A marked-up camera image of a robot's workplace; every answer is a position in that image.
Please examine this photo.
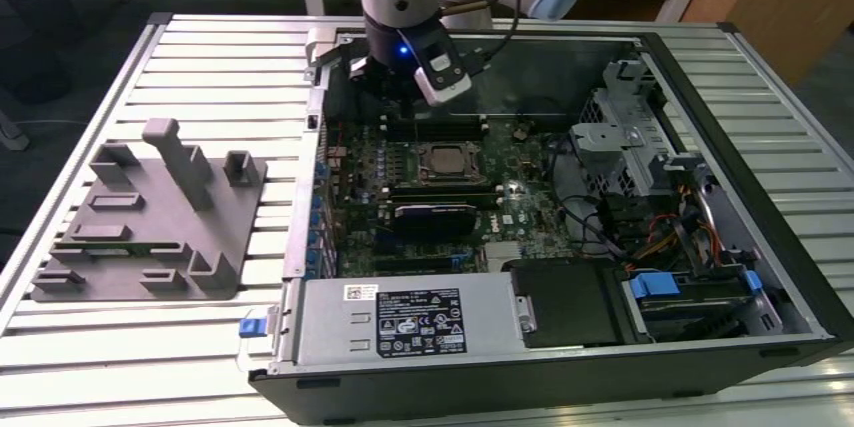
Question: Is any silver CPU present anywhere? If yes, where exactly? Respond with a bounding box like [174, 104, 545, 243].
[428, 146, 472, 173]

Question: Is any metal socket cover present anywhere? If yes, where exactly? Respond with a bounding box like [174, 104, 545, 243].
[413, 141, 488, 186]

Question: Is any CPU socket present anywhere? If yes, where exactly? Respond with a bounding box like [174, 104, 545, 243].
[410, 140, 489, 187]

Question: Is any black graphics card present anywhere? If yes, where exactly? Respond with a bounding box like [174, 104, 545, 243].
[388, 202, 478, 242]

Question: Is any silver metal disk bay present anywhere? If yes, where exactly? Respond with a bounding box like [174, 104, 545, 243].
[569, 59, 692, 198]

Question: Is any green motherboard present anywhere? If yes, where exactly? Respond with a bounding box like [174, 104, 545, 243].
[318, 114, 619, 281]

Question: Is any black expansion slot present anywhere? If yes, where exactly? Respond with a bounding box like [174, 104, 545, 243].
[370, 257, 449, 274]

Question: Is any small silver heatsink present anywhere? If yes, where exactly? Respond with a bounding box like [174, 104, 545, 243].
[484, 240, 524, 263]

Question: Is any grey parts rack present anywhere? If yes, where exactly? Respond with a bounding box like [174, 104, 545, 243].
[29, 118, 270, 305]

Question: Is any silver power supply unit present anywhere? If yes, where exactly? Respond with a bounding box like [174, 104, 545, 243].
[269, 274, 539, 378]

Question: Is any green RAM stick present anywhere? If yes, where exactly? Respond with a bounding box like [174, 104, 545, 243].
[69, 243, 181, 255]

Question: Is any black plastic cover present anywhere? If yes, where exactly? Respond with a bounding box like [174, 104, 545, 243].
[509, 256, 632, 350]

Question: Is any brown wooden cabinet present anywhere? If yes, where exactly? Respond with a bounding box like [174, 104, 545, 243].
[683, 0, 854, 91]

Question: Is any grey stand leg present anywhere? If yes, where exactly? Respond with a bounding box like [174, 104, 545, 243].
[0, 110, 31, 152]

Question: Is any blue plastic latch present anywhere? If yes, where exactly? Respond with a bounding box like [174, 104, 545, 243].
[237, 315, 266, 340]

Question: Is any hard disk in blue carrier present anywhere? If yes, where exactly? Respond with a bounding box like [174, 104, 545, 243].
[621, 269, 765, 344]

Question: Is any black PC case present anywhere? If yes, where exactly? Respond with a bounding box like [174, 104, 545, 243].
[245, 21, 843, 424]

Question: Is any black and white flat camera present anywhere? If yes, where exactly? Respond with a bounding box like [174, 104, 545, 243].
[410, 30, 477, 109]

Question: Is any black cable with brass plug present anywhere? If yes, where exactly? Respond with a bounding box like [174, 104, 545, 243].
[437, 0, 522, 66]

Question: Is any grey plastic bracket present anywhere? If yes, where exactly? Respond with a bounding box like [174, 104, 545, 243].
[649, 151, 719, 184]

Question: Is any yellow wire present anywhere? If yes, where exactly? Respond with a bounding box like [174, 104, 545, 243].
[632, 239, 671, 258]

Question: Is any orange wire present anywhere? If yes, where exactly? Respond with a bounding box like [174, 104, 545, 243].
[703, 224, 725, 262]

